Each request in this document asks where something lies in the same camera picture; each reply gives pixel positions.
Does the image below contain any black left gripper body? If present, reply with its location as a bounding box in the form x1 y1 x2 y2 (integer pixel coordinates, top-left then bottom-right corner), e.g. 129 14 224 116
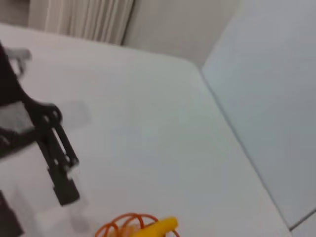
0 40 62 158

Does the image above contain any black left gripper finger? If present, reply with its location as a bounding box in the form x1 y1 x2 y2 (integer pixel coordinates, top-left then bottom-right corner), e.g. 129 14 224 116
0 190 24 237
39 124 81 207

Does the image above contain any orange plastic wire basket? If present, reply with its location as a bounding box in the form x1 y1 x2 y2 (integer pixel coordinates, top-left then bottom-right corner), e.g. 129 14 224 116
95 212 180 237

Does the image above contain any yellow banana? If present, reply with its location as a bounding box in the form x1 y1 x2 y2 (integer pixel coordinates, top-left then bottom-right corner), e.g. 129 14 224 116
137 216 179 237

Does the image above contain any beige pleated curtain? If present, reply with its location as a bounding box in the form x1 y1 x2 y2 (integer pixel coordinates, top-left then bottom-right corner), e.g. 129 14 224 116
28 0 135 46

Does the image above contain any silver left cable connector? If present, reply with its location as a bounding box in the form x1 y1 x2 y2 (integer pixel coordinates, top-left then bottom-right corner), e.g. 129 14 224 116
4 48 33 76

